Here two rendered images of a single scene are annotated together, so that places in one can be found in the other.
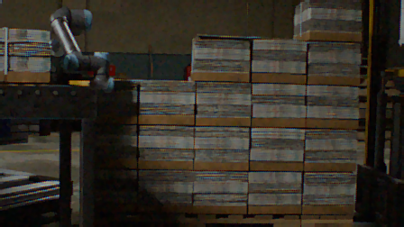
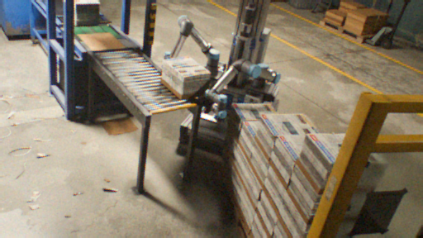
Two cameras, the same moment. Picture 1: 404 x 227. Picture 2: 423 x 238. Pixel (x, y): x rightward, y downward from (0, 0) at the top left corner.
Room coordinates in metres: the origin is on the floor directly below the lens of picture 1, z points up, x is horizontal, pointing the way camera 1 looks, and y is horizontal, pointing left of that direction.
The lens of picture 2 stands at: (1.77, -2.42, 2.49)
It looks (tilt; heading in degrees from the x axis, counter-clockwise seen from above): 28 degrees down; 74
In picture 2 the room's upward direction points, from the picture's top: 10 degrees clockwise
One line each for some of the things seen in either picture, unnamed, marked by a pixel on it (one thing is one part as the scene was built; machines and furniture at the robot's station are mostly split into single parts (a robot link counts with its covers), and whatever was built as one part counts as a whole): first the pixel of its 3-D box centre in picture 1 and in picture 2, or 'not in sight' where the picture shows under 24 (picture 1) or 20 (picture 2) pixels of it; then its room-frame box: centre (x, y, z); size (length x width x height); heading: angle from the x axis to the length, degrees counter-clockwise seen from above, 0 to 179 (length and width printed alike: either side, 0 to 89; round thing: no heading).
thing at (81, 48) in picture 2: not in sight; (100, 40); (1.68, 2.04, 0.75); 0.70 x 0.65 x 0.10; 113
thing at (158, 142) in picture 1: (191, 157); (264, 181); (3.07, 0.03, 0.42); 1.17 x 0.39 x 0.83; 94
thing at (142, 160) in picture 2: (87, 207); (142, 159); (2.09, 0.42, 0.34); 0.06 x 0.06 x 0.68; 23
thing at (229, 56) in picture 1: (219, 60); (287, 137); (3.08, -0.10, 0.95); 0.38 x 0.29 x 0.23; 3
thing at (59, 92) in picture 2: not in sight; (99, 70); (1.68, 2.04, 0.38); 0.94 x 0.69 x 0.63; 23
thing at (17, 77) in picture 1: (28, 77); (190, 91); (2.50, 0.78, 0.83); 0.29 x 0.16 x 0.04; 24
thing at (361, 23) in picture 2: not in sight; (354, 20); (7.08, 5.65, 0.28); 1.20 x 0.83 x 0.57; 113
